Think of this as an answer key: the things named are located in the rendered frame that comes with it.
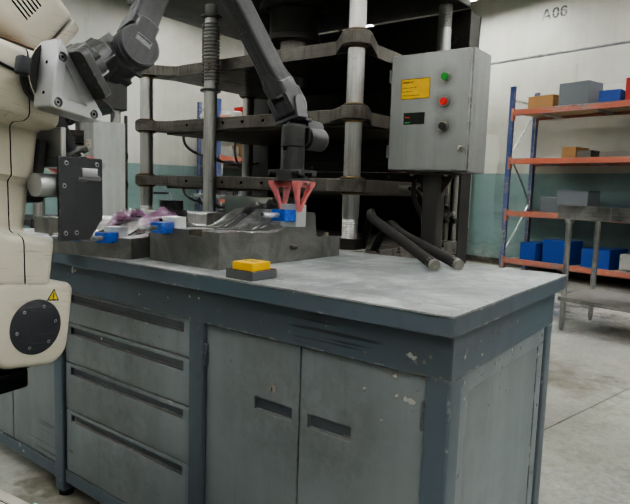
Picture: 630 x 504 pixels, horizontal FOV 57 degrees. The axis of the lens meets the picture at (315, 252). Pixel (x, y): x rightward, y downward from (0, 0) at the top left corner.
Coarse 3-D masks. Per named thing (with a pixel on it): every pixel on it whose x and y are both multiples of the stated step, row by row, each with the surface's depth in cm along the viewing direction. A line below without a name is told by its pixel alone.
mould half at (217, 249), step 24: (312, 216) 165; (168, 240) 148; (192, 240) 142; (216, 240) 137; (240, 240) 142; (264, 240) 149; (288, 240) 157; (312, 240) 166; (336, 240) 175; (192, 264) 143; (216, 264) 138
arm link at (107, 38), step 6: (102, 36) 103; (108, 36) 104; (108, 42) 103; (120, 66) 106; (114, 72) 108; (120, 72) 107; (126, 72) 107; (132, 72) 107; (138, 72) 107; (114, 78) 109; (120, 78) 109; (126, 78) 109; (126, 84) 110
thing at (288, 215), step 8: (288, 208) 140; (304, 208) 141; (264, 216) 133; (272, 216) 135; (280, 216) 137; (288, 216) 137; (296, 216) 139; (304, 216) 141; (288, 224) 141; (296, 224) 139; (304, 224) 142
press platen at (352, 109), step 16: (320, 112) 216; (336, 112) 205; (352, 112) 197; (368, 112) 200; (144, 128) 267; (160, 128) 267; (176, 128) 265; (192, 128) 259; (224, 128) 247; (240, 128) 243; (384, 128) 225
